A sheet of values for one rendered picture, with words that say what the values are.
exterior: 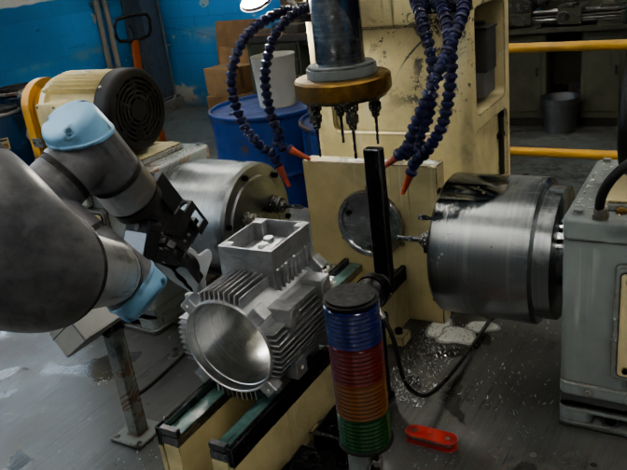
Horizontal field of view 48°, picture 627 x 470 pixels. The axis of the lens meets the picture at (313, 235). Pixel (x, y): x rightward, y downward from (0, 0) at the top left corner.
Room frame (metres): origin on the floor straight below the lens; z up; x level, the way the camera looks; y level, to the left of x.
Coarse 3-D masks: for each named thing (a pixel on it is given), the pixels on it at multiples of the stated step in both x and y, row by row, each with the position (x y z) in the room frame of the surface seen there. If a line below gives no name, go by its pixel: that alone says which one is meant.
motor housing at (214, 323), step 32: (224, 288) 0.95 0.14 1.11; (256, 288) 0.96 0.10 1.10; (288, 288) 1.00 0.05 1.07; (192, 320) 0.98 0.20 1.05; (224, 320) 1.05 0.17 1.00; (320, 320) 1.00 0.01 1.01; (192, 352) 0.97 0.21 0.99; (224, 352) 1.01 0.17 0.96; (256, 352) 1.03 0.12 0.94; (288, 352) 0.91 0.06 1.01; (224, 384) 0.95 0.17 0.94; (256, 384) 0.93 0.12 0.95
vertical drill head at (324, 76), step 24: (312, 0) 1.30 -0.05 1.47; (336, 0) 1.27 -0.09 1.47; (312, 24) 1.31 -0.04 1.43; (336, 24) 1.27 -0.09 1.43; (360, 24) 1.30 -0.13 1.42; (336, 48) 1.27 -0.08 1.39; (360, 48) 1.29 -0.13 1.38; (312, 72) 1.28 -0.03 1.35; (336, 72) 1.25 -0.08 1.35; (360, 72) 1.26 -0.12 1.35; (384, 72) 1.29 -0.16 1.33; (312, 96) 1.25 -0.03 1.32; (336, 96) 1.23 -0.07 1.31; (360, 96) 1.23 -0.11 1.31; (312, 120) 1.29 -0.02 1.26
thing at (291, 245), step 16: (256, 224) 1.11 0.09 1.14; (272, 224) 1.11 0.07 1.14; (288, 224) 1.10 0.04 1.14; (304, 224) 1.08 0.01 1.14; (240, 240) 1.08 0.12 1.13; (256, 240) 1.11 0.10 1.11; (272, 240) 1.06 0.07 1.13; (288, 240) 1.02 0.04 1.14; (304, 240) 1.06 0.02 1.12; (224, 256) 1.03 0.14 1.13; (240, 256) 1.01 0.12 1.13; (256, 256) 0.99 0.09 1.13; (272, 256) 0.98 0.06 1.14; (288, 256) 1.02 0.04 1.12; (304, 256) 1.06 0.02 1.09; (224, 272) 1.03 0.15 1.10; (272, 272) 0.98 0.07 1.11; (288, 272) 1.01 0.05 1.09
